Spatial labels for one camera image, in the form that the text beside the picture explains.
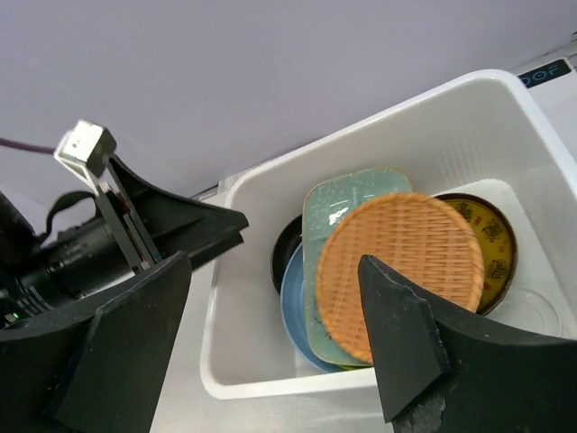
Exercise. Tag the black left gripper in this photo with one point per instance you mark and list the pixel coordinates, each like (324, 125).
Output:
(37, 277)

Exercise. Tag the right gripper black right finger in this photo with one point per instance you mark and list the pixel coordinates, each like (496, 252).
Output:
(442, 368)

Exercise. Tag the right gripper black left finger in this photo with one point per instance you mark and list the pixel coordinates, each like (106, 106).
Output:
(96, 364)

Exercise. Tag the black round plate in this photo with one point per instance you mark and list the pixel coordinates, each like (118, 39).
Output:
(286, 244)

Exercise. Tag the orange woven round plate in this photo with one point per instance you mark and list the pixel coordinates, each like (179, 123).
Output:
(421, 237)

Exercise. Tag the light blue round plate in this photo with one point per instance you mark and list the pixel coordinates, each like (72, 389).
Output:
(292, 310)

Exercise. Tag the yellow patterned plate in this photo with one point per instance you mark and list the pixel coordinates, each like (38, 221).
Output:
(498, 243)

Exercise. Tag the celadon rectangular plate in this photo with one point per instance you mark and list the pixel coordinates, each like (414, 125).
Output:
(324, 208)

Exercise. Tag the white plastic bin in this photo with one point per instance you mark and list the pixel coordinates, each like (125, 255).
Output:
(482, 126)

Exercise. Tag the blue label sticker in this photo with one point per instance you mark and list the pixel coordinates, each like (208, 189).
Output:
(546, 72)

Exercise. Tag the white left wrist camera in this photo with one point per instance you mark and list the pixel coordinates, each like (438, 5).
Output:
(85, 151)

